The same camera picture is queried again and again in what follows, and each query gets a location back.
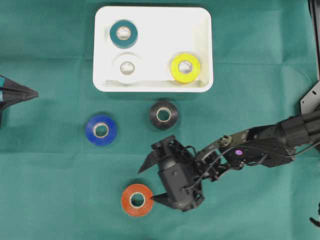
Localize teal green tape roll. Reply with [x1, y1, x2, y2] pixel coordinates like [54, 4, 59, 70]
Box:
[109, 19, 138, 49]

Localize blue tape roll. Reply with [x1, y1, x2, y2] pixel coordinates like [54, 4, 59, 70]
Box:
[84, 114, 118, 146]

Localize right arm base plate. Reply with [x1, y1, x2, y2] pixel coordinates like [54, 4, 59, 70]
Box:
[300, 81, 320, 115]

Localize white tape roll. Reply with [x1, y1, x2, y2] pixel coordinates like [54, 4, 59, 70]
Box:
[111, 52, 142, 85]

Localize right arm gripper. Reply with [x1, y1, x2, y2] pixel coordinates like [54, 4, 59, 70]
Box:
[138, 135, 227, 208]

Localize black camera cable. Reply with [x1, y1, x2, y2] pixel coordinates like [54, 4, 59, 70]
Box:
[183, 139, 320, 193]

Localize yellow tape roll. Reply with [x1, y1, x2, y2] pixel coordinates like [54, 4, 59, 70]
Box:
[170, 53, 201, 84]

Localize green table cloth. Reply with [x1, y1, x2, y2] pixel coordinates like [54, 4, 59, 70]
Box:
[0, 0, 320, 240]

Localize orange red tape roll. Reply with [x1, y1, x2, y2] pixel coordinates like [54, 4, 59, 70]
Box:
[121, 183, 154, 217]

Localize black tape roll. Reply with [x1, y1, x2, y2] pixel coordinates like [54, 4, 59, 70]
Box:
[149, 101, 179, 130]

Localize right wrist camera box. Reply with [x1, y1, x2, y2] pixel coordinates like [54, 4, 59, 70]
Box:
[158, 156, 197, 212]

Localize black clip at edge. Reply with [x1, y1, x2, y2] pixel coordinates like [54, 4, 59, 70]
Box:
[308, 202, 320, 227]

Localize white plastic tray case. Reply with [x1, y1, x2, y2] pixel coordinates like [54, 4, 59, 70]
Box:
[92, 6, 214, 93]

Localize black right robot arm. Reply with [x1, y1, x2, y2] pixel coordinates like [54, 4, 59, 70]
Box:
[140, 84, 320, 212]

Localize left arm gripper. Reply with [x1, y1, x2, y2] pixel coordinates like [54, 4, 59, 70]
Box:
[0, 75, 39, 129]

